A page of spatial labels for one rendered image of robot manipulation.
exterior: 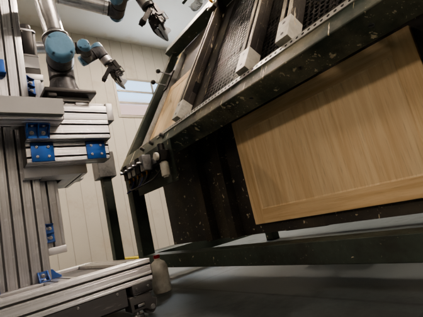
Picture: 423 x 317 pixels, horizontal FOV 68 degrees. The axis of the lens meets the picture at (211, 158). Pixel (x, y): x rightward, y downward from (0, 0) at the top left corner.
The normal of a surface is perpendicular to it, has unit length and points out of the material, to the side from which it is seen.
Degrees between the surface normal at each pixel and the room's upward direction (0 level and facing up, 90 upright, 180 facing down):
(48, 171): 90
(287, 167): 90
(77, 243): 90
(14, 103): 90
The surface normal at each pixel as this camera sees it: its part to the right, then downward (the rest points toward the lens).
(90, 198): 0.60, -0.27
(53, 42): 0.44, -0.13
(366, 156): -0.78, 0.07
